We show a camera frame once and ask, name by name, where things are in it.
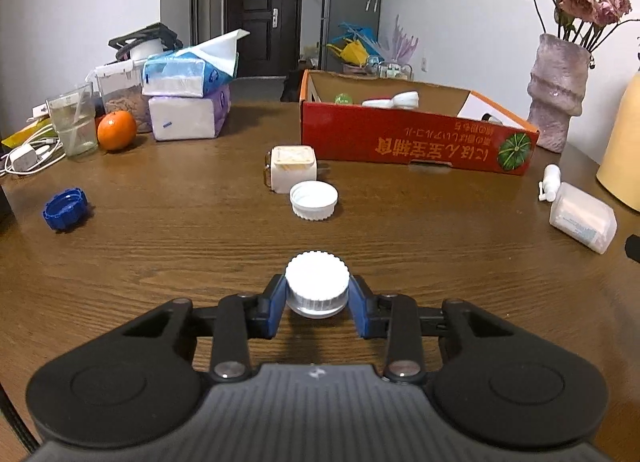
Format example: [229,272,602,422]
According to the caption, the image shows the white ribbed bottle cap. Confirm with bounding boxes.
[284,251,351,319]

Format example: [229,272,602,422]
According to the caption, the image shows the clear plastic food container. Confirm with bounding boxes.
[95,61,153,134]

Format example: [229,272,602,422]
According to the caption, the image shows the blue tissue pack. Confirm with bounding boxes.
[141,28,249,97]

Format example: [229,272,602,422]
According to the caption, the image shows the red cardboard box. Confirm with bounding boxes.
[299,69,541,177]

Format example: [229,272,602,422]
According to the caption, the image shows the white flat card box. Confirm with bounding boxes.
[456,91,527,129]

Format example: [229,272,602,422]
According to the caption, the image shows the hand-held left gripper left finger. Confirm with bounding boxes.
[120,274,288,383]

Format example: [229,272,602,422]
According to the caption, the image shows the blue and yellow bags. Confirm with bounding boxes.
[326,22,383,65]

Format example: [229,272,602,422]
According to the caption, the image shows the dark brown door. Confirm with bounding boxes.
[223,0,306,79]

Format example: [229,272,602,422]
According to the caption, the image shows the white charger with cables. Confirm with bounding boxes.
[0,134,66,178]

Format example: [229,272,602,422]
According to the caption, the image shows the white plastic bottle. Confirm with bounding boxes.
[538,164,618,255]

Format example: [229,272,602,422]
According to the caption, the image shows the white red lint brush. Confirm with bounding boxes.
[361,91,420,111]

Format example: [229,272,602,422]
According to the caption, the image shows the metal trolley with bottles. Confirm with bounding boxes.
[377,61,414,81]

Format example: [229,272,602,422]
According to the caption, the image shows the white wide bottle cap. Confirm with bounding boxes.
[289,181,339,221]

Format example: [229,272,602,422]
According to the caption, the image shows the blue bottle cap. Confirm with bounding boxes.
[42,187,90,232]

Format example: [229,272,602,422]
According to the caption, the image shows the white square jar wooden lid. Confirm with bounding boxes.
[263,144,326,194]

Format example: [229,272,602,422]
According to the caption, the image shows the yellow thermos jug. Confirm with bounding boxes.
[596,74,640,213]

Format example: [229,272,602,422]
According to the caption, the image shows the purple white tissue pack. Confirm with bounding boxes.
[148,83,232,142]

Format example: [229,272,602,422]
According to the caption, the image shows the grey pink ceramic vase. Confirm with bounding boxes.
[526,33,596,153]

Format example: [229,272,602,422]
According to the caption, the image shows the clear drinking glass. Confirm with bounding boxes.
[46,83,98,158]

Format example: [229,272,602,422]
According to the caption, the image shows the black plastic bag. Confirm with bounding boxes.
[280,69,306,103]

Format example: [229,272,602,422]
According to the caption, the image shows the orange fruit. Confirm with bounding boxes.
[97,110,138,151]

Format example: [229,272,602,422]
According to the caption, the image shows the purple wing decoration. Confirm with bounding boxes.
[391,14,420,64]

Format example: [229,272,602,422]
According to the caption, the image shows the grey refrigerator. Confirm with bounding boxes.
[319,0,386,74]

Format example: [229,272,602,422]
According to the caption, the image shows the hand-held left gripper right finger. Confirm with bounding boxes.
[347,274,518,385]

